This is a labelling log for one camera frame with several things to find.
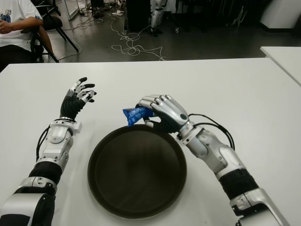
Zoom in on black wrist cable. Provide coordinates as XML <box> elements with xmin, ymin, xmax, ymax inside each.
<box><xmin>35</xmin><ymin>124</ymin><xmax>51</xmax><ymax>161</ymax></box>
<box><xmin>189</xmin><ymin>113</ymin><xmax>236</xmax><ymax>151</ymax></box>

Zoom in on seated person white t-shirt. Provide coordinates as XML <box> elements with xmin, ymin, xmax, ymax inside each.
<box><xmin>0</xmin><ymin>0</ymin><xmax>57</xmax><ymax>69</ymax></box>

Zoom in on round dark brown tray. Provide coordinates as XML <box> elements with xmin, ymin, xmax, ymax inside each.
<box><xmin>87</xmin><ymin>124</ymin><xmax>188</xmax><ymax>218</ymax></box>

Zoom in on silver humanoid robot legs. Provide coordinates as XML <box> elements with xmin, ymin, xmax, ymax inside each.
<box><xmin>150</xmin><ymin>0</ymin><xmax>165</xmax><ymax>37</ymax></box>

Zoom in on neighbouring white table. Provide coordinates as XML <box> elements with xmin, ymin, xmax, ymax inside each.
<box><xmin>260</xmin><ymin>46</ymin><xmax>301</xmax><ymax>87</ymax></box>

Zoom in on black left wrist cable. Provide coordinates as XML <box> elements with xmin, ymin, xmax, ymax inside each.
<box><xmin>35</xmin><ymin>124</ymin><xmax>51</xmax><ymax>161</ymax></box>

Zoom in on white cable on floor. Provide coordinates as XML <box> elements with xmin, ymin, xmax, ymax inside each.
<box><xmin>110</xmin><ymin>11</ymin><xmax>166</xmax><ymax>61</ymax></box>

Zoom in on white framed board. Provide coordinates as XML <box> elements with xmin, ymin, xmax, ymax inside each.
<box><xmin>63</xmin><ymin>0</ymin><xmax>79</xmax><ymax>21</ymax></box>

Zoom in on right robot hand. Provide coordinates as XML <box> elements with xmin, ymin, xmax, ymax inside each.
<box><xmin>135</xmin><ymin>94</ymin><xmax>190</xmax><ymax>134</ymax></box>

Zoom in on black cabinet on casters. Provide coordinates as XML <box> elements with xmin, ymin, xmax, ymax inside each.
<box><xmin>126</xmin><ymin>0</ymin><xmax>152</xmax><ymax>32</ymax></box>

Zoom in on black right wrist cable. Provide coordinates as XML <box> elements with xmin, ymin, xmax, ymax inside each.
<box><xmin>189</xmin><ymin>113</ymin><xmax>236</xmax><ymax>151</ymax></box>

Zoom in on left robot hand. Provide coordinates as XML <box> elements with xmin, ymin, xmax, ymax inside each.
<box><xmin>60</xmin><ymin>77</ymin><xmax>97</xmax><ymax>121</ymax></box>

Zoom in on black folding chair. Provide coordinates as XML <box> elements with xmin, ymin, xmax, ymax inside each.
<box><xmin>21</xmin><ymin>0</ymin><xmax>79</xmax><ymax>63</ymax></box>

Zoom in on white curved cabinet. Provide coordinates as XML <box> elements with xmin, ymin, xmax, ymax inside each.
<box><xmin>259</xmin><ymin>0</ymin><xmax>301</xmax><ymax>32</ymax></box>

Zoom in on blue Oreo packet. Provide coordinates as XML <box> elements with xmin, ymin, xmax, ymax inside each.
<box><xmin>122</xmin><ymin>105</ymin><xmax>156</xmax><ymax>127</ymax></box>

